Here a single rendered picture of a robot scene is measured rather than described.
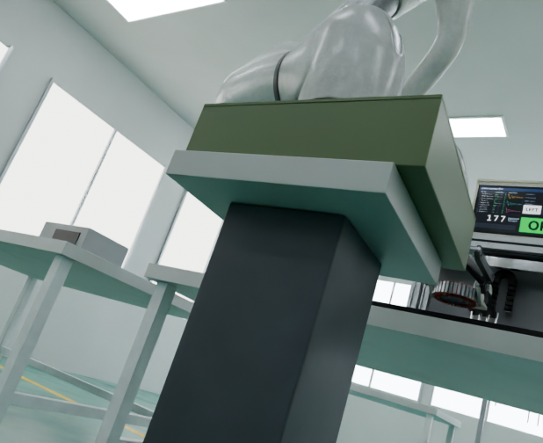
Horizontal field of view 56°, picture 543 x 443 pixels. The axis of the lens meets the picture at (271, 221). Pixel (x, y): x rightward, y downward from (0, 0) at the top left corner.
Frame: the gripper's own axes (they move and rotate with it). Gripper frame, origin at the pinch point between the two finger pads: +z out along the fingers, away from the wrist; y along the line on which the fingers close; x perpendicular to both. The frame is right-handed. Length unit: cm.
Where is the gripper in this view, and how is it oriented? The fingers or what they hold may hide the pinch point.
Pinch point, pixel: (455, 293)
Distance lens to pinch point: 137.6
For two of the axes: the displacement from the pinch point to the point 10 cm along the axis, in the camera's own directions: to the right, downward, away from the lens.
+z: 2.7, 8.1, 5.1
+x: 5.1, -5.8, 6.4
